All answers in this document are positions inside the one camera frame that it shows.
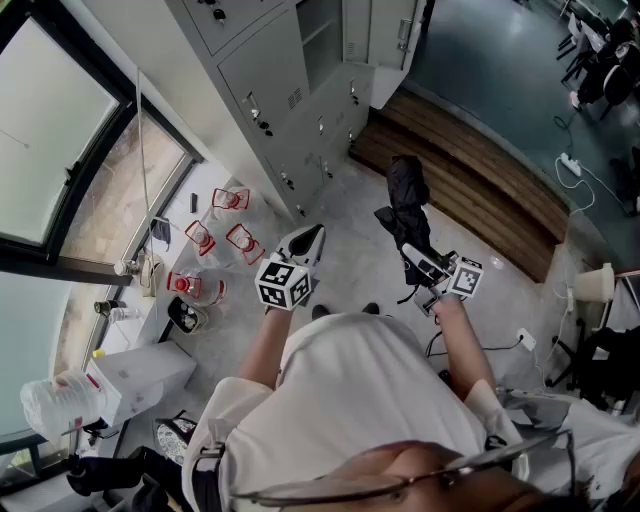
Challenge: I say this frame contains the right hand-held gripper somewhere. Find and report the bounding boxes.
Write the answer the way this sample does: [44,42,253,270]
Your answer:
[402,243,484,317]

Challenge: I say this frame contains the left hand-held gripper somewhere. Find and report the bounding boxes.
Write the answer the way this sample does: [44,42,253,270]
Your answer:
[254,223,327,313]

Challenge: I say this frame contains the grey metal locker cabinet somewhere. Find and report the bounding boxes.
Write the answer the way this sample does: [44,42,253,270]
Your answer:
[164,0,431,224]

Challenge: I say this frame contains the person's right forearm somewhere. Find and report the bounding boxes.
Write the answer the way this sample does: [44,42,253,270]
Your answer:
[430,293,499,402]

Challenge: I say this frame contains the person's left forearm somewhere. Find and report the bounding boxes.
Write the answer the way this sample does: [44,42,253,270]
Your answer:
[237,303,297,389]

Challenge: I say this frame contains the grey open locker door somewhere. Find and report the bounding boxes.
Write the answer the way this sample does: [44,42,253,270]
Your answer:
[343,0,427,71]

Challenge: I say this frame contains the wooden slatted platform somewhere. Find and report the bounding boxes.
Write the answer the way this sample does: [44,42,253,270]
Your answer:
[348,88,571,284]

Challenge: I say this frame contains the small black waste bin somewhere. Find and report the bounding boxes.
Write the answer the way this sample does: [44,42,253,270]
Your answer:
[166,294,210,335]

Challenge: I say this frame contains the grey cloth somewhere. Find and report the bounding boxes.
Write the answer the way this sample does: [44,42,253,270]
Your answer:
[148,216,175,253]

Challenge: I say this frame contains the person's white shirt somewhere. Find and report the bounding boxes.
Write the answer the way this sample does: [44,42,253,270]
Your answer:
[181,310,532,512]

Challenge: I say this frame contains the beige bag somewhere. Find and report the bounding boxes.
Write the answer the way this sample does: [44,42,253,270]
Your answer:
[136,251,165,300]

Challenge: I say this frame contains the white power strip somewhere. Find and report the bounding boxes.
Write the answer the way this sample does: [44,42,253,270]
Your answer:
[555,151,584,177]

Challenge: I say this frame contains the white paper cup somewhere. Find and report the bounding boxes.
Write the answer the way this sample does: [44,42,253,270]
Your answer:
[573,262,616,304]

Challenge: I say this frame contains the person's face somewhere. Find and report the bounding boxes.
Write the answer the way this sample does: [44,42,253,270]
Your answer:
[299,439,640,512]

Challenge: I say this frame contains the white cardboard box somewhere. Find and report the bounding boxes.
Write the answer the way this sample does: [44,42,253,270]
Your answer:
[85,338,198,427]

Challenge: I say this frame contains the person's thin-framed eyeglasses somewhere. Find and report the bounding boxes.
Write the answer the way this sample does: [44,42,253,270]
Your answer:
[228,428,577,507]

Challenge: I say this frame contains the black stool with patterned seat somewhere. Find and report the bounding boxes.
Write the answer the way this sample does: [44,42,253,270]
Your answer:
[155,416,200,467]

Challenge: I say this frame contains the grey jacket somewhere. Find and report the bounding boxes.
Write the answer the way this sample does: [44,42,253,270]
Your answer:
[498,388,640,501]

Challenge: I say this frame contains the black framed window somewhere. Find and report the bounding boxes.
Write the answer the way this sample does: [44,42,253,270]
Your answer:
[0,0,205,289]

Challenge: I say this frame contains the large clear plastic water bottle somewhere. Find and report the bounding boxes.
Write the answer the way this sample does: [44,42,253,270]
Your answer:
[19,368,109,444]

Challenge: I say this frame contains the black office chair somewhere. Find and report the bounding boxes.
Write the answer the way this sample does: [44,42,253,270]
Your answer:
[66,444,194,512]

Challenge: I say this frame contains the black floor cable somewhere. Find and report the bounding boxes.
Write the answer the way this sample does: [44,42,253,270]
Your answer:
[424,329,454,359]

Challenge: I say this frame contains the white blind cord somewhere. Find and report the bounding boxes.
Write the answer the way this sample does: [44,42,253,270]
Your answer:
[135,67,154,221]

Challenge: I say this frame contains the person's left black shoulder strap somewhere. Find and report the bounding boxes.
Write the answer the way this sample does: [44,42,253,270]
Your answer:
[191,438,227,512]

